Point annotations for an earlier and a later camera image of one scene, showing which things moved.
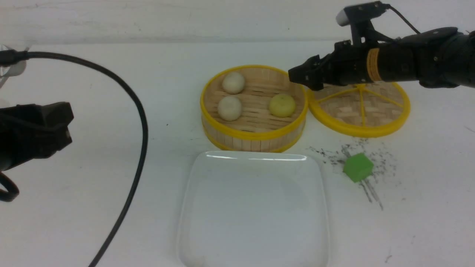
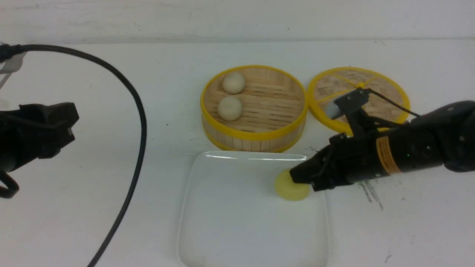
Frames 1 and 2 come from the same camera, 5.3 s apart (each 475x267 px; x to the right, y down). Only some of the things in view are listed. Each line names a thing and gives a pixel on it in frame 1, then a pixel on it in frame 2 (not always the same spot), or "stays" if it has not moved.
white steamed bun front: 229,108 stays
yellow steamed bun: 282,105 -> 286,189
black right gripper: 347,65 -> 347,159
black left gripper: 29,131 stays
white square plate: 250,208 stays
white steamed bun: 233,83 stays
